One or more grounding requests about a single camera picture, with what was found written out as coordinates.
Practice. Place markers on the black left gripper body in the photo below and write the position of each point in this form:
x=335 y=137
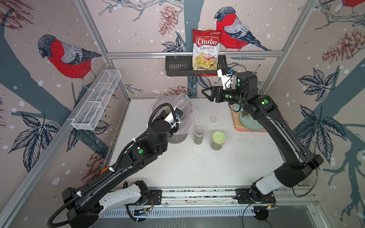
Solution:
x=161 y=117

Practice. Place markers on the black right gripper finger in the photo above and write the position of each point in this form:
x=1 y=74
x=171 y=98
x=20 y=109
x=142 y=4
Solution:
x=211 y=90
x=210 y=96

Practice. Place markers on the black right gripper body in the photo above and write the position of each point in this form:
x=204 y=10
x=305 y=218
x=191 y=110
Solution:
x=226 y=96

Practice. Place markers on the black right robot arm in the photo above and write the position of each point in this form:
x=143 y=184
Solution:
x=298 y=161

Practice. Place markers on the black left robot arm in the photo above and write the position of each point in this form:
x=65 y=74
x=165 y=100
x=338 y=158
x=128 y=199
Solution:
x=83 y=206

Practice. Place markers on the short clear mung bean jar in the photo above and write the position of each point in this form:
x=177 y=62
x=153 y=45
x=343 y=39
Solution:
x=198 y=135

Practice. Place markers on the green lid mung bean jar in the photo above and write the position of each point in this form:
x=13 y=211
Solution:
x=218 y=139

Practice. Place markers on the clear plastic bin liner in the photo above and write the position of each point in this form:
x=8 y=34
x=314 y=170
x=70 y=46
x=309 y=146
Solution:
x=185 y=126

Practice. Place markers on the white mesh trash bin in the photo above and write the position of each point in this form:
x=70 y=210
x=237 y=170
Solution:
x=176 y=139

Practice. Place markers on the teal oval plate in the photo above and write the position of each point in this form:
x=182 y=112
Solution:
x=248 y=122

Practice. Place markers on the pink serving tray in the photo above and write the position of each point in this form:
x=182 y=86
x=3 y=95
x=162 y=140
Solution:
x=236 y=110

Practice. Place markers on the Chuba cassava chips bag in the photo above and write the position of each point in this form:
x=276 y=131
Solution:
x=206 y=46

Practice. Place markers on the orange round object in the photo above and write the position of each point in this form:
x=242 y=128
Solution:
x=105 y=169

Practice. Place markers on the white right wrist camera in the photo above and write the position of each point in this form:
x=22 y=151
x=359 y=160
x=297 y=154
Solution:
x=225 y=75

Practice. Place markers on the dark grey wall shelf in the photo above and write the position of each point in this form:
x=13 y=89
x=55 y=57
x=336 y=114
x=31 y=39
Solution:
x=182 y=66

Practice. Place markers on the white wire mesh shelf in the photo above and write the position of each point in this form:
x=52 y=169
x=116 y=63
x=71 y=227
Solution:
x=92 y=110

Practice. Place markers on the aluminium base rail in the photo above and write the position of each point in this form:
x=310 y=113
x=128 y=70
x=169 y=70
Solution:
x=216 y=196

